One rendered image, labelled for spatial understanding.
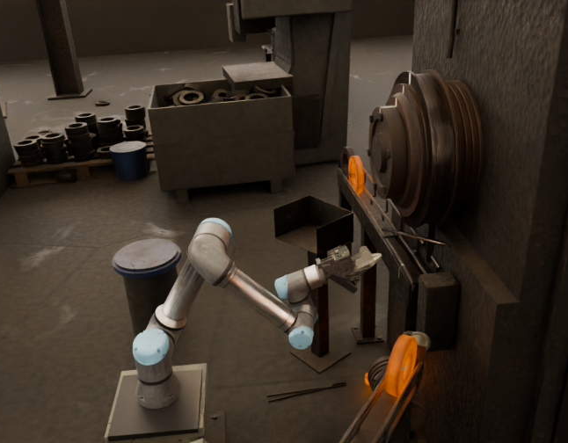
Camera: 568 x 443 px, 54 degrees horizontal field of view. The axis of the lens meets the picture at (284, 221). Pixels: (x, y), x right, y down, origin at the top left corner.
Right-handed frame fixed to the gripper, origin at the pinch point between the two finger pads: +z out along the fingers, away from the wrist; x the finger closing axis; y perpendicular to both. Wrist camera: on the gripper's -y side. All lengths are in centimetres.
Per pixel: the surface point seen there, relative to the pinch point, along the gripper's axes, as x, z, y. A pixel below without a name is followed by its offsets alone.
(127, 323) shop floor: 83, -126, -37
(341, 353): 42, -28, -69
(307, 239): 46, -22, -9
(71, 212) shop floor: 234, -189, -17
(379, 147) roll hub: -3.3, 10.9, 38.2
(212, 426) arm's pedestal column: 6, -83, -50
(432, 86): -8, 29, 51
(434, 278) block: -23.1, 11.9, 1.6
